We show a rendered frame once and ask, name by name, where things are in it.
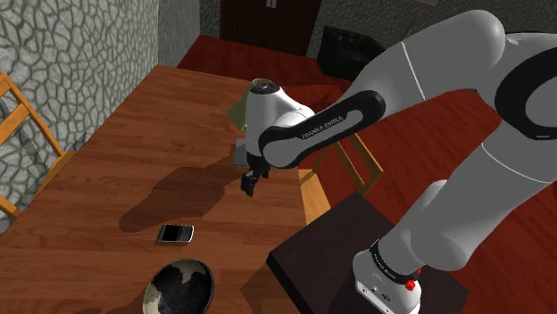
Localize light wooden chair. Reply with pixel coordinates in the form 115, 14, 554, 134
0, 72, 78, 221
297, 131, 386, 226

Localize brown wooden table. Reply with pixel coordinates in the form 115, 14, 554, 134
0, 64, 308, 314

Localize olive green angular object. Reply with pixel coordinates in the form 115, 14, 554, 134
225, 78, 274, 132

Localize black and cream bowl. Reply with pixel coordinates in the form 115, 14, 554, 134
142, 258, 216, 314

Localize dark robot stand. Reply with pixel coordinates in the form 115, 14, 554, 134
265, 191, 470, 314

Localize black keypad phone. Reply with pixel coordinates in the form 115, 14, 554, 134
156, 223, 195, 245

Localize dark wooden cabinet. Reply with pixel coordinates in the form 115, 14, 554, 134
219, 0, 322, 58

